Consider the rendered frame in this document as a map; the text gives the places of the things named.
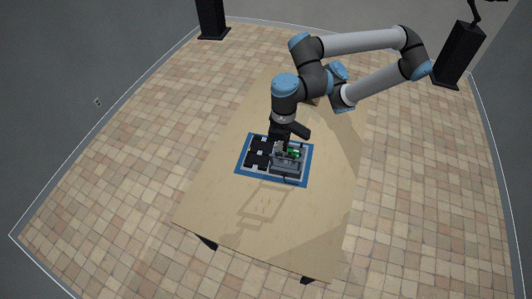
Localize green circuit board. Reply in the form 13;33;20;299
287;148;300;159

